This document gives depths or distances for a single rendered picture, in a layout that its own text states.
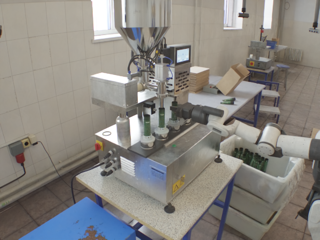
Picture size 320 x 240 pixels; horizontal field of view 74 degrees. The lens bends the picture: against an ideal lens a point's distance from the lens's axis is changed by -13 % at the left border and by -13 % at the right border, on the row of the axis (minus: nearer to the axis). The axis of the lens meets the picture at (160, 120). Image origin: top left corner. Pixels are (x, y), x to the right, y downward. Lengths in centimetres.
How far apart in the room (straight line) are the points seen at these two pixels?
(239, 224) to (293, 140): 118
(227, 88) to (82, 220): 210
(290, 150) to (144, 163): 65
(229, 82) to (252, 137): 175
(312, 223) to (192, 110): 90
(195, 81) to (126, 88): 179
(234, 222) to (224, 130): 118
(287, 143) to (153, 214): 69
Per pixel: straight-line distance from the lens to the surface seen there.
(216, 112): 109
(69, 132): 269
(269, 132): 109
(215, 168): 152
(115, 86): 112
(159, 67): 108
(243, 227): 209
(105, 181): 141
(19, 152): 240
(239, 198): 194
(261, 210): 189
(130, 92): 111
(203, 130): 135
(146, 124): 109
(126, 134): 120
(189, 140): 124
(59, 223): 144
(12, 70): 227
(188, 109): 117
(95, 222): 140
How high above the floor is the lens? 162
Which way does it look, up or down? 24 degrees down
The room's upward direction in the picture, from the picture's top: straight up
